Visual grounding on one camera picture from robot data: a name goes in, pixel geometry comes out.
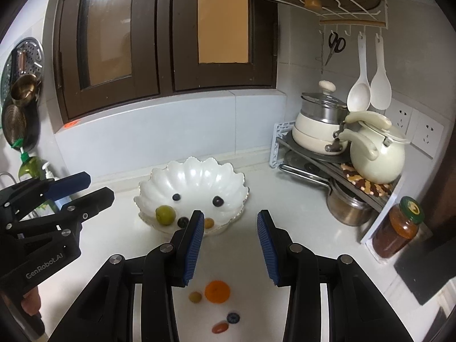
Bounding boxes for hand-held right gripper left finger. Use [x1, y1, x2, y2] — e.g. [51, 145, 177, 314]
[46, 209, 205, 342]

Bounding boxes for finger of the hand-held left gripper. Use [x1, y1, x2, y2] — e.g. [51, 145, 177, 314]
[7, 187, 115, 237]
[0, 172, 91, 221]

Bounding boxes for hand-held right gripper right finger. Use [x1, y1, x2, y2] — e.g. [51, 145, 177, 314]
[256, 209, 416, 342]

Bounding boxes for green plum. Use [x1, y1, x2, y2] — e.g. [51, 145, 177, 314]
[156, 205, 176, 226]

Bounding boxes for white scalloped glass bowl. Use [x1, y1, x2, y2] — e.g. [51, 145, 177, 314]
[133, 157, 249, 236]

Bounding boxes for person's left hand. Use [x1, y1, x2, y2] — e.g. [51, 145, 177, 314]
[21, 288, 41, 317]

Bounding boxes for white pump bottle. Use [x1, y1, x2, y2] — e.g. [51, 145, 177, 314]
[42, 162, 61, 181]

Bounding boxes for green dish soap bottle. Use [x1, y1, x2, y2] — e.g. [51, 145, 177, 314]
[18, 153, 49, 181]

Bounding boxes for orange tangerine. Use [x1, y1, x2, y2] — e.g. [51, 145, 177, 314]
[205, 281, 231, 304]

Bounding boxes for dark round hanging pan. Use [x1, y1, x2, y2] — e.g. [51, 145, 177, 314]
[1, 103, 40, 152]

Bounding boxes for brass ladle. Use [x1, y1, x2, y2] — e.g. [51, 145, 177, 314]
[10, 52, 41, 107]

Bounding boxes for grey corner shelf rack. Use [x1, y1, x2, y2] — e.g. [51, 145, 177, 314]
[276, 135, 407, 246]

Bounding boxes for cream frying pan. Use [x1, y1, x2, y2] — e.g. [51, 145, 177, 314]
[291, 126, 350, 155]

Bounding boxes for woven brown trivet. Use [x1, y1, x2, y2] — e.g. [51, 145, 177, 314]
[340, 163, 392, 197]

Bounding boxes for cream saucepan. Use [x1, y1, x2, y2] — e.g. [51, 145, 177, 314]
[296, 110, 350, 142]

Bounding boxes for glass jar with green lid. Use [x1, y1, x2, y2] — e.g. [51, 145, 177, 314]
[371, 196, 424, 259]

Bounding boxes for hanging metal strainers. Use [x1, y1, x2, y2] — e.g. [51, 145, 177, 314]
[0, 37, 45, 105]

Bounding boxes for dark brown window sash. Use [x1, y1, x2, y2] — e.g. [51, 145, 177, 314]
[53, 0, 169, 123]
[171, 0, 278, 92]

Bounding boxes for cream kettle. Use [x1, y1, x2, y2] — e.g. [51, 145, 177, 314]
[338, 110, 410, 185]

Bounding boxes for black appliance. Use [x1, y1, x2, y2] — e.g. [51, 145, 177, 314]
[394, 221, 456, 305]

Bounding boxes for white rice spoon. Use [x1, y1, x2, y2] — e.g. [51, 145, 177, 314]
[347, 36, 371, 112]
[370, 34, 392, 110]

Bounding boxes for steel pot with long handle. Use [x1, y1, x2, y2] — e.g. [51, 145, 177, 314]
[280, 164, 374, 227]

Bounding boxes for white wall outlet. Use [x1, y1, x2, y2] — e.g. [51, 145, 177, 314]
[386, 100, 414, 132]
[410, 112, 446, 159]

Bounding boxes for black handled scissors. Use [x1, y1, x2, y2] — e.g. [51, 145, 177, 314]
[322, 32, 346, 66]

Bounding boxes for white wire lid rack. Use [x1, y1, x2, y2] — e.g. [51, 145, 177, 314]
[260, 0, 388, 40]

